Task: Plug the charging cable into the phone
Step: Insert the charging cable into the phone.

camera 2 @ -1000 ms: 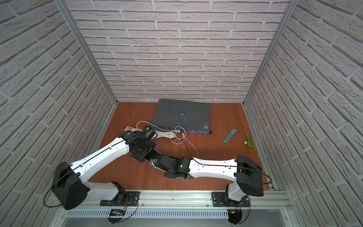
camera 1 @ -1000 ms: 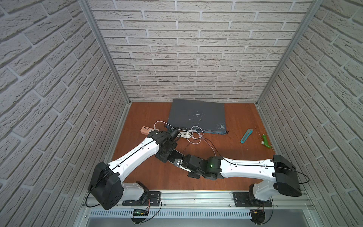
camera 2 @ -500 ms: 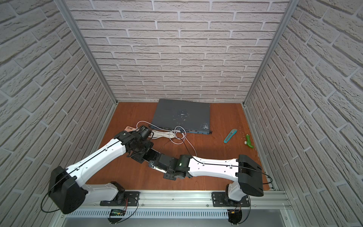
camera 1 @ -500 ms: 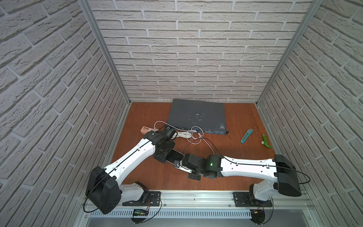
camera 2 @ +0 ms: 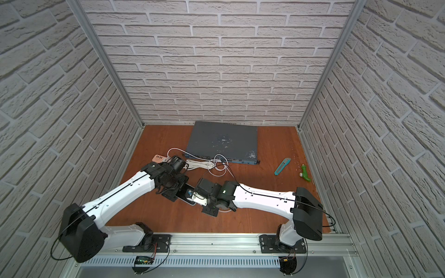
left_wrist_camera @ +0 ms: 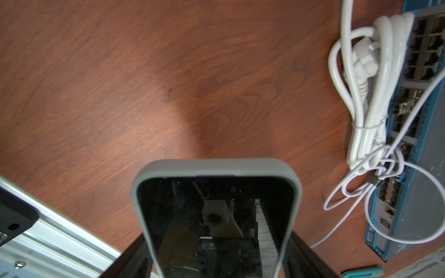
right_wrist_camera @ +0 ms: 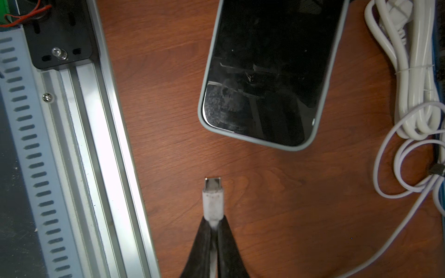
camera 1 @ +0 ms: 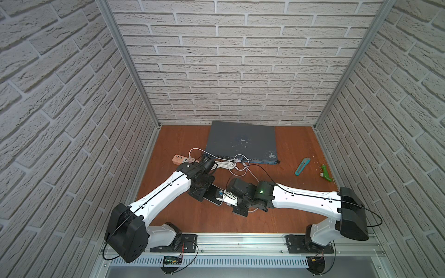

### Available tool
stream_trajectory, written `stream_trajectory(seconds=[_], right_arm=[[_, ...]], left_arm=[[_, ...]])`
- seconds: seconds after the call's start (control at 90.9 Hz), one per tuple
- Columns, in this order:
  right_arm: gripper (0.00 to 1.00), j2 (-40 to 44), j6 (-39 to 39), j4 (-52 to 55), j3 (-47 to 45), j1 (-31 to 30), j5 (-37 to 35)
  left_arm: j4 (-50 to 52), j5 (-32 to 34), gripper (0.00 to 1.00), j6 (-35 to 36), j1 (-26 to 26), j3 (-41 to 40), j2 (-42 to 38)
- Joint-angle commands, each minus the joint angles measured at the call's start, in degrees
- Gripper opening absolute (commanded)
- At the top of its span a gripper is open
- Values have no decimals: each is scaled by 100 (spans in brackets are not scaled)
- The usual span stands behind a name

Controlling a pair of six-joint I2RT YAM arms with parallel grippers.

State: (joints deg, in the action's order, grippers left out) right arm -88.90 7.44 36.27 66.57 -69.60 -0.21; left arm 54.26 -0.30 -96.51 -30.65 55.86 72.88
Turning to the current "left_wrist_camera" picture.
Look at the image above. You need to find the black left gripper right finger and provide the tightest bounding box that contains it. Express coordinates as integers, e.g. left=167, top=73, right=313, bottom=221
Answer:
left=282, top=232, right=339, bottom=278

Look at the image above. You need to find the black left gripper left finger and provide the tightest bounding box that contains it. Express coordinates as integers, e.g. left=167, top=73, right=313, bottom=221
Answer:
left=100, top=234, right=153, bottom=278

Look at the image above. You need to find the white USB charging cable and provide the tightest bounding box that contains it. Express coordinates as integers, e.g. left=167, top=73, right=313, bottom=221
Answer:
left=309, top=65, right=445, bottom=249

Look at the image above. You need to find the smartphone with green case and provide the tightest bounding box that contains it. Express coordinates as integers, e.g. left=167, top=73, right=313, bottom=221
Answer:
left=132, top=158, right=302, bottom=278

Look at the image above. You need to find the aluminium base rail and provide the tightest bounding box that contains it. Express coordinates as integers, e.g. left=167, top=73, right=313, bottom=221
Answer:
left=1, top=177, right=122, bottom=278

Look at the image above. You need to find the grey blue network switch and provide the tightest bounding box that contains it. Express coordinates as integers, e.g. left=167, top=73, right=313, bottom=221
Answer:
left=365, top=1, right=445, bottom=261

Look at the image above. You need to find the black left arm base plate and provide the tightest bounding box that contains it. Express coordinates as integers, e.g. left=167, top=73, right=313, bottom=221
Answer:
left=0, top=188, right=39, bottom=246

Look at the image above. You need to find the white coiled power cord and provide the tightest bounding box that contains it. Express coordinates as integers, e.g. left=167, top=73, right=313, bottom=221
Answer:
left=327, top=0, right=416, bottom=174

